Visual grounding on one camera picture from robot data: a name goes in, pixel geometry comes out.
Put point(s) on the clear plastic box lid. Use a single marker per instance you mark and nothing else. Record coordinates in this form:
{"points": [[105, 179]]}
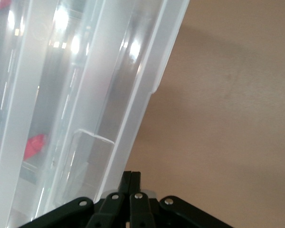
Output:
{"points": [[133, 71]]}

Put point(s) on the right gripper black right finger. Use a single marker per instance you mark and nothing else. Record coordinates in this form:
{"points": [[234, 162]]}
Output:
{"points": [[142, 211]]}

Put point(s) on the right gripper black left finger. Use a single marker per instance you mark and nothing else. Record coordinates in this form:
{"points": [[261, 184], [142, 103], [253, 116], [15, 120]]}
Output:
{"points": [[109, 209]]}

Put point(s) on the brown table mat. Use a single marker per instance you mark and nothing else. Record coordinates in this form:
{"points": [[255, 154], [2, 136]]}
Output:
{"points": [[228, 95]]}

